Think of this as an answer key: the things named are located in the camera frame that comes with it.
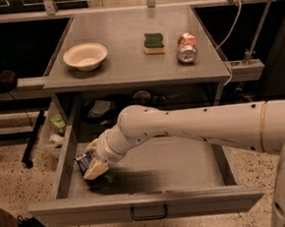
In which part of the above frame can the open grey drawer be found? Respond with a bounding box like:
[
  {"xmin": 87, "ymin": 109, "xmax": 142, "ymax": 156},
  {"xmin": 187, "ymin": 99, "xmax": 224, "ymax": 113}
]
[{"xmin": 19, "ymin": 82, "xmax": 267, "ymax": 227}]

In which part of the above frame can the crushed orange soda can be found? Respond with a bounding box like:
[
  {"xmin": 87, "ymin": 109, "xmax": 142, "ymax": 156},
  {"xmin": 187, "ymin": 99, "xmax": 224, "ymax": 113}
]
[{"xmin": 176, "ymin": 32, "xmax": 198, "ymax": 64}]

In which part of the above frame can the white paper bowl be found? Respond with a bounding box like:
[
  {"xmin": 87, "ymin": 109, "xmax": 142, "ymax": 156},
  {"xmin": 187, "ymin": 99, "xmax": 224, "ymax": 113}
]
[{"xmin": 63, "ymin": 43, "xmax": 108, "ymax": 72}]

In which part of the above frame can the dark blue rxbar wrapper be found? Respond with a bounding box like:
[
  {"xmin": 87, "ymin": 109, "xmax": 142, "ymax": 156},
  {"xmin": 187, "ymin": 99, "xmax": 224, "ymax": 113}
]
[{"xmin": 74, "ymin": 152, "xmax": 92, "ymax": 174}]

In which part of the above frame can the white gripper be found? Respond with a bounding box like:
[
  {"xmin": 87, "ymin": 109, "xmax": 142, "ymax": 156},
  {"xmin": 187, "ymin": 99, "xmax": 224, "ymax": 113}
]
[{"xmin": 84, "ymin": 130, "xmax": 124, "ymax": 181}]

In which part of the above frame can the white power cable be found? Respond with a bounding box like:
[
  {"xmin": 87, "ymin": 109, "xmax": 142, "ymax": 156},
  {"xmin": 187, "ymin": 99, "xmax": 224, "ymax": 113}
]
[{"xmin": 210, "ymin": 0, "xmax": 249, "ymax": 87}]

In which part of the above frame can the dark bag on shelf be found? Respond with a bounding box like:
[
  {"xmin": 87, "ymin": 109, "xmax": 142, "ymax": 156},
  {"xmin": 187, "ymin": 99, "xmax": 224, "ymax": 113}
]
[{"xmin": 0, "ymin": 70, "xmax": 18, "ymax": 94}]

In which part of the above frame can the metal stand pole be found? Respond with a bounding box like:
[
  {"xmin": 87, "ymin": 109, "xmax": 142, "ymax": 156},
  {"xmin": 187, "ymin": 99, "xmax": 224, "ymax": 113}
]
[{"xmin": 241, "ymin": 0, "xmax": 272, "ymax": 66}]

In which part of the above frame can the black tray with papers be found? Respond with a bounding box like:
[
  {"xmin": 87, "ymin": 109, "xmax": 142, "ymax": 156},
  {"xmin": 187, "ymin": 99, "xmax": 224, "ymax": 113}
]
[{"xmin": 81, "ymin": 93, "xmax": 130, "ymax": 125}]

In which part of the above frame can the black tripod leg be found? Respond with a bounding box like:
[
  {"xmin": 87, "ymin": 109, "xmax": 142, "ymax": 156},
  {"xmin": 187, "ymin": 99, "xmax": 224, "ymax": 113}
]
[{"xmin": 22, "ymin": 110, "xmax": 45, "ymax": 169}]

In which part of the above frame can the black roll of tape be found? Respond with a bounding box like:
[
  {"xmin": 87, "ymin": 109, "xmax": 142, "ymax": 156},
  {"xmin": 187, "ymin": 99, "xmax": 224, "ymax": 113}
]
[{"xmin": 133, "ymin": 90, "xmax": 152, "ymax": 105}]

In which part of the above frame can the green yellow sponge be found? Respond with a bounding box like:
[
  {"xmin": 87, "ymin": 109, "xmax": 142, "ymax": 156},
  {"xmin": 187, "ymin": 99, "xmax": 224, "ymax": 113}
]
[{"xmin": 143, "ymin": 32, "xmax": 165, "ymax": 55}]

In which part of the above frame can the grey counter cabinet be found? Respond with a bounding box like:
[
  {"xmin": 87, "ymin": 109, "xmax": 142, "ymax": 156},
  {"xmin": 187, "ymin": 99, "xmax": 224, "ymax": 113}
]
[{"xmin": 36, "ymin": 2, "xmax": 234, "ymax": 127}]

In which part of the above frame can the black drawer handle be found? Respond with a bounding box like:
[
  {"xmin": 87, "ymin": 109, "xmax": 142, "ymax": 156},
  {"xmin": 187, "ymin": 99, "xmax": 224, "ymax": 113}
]
[{"xmin": 131, "ymin": 204, "xmax": 168, "ymax": 221}]

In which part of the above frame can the green white packet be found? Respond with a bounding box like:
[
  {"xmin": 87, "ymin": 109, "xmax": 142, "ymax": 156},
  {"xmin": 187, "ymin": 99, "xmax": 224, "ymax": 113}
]
[{"xmin": 49, "ymin": 114, "xmax": 66, "ymax": 135}]

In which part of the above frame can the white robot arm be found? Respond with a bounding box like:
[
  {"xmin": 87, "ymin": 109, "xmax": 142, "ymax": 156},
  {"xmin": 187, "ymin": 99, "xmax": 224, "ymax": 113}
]
[{"xmin": 85, "ymin": 99, "xmax": 285, "ymax": 227}]

